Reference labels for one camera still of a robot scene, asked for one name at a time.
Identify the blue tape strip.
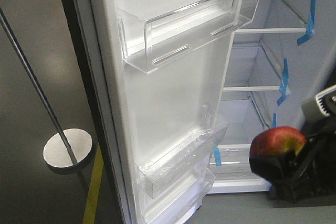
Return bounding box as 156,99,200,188
277,58,289,106
296,0,319,47
271,113,277,129
213,147,222,166

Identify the fridge door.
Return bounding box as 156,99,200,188
54,0,266,224

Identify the red yellow apple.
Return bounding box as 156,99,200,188
249,126,307,158

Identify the clear door bin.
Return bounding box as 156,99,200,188
142,168,215,223
118,0,259,74
137,104,227,199

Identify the clear bottom door bin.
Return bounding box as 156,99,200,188
142,168,215,223

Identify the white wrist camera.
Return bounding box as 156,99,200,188
301,85,335,123

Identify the clear lower door bin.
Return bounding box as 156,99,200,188
137,104,227,199

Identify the clear crisper drawer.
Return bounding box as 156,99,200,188
209,144,264,181

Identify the dark grey fridge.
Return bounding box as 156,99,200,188
211,0,335,194

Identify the silver sign stand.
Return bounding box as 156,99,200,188
1,11,94,175

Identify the clear upper door bin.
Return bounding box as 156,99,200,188
118,0,259,74

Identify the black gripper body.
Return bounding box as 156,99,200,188
249,130,335,202

